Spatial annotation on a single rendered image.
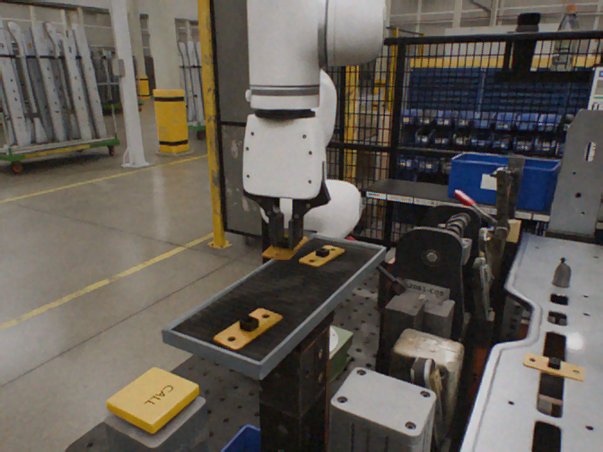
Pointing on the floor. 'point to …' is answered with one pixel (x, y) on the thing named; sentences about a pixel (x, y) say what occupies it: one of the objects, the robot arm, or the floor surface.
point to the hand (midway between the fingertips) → (285, 230)
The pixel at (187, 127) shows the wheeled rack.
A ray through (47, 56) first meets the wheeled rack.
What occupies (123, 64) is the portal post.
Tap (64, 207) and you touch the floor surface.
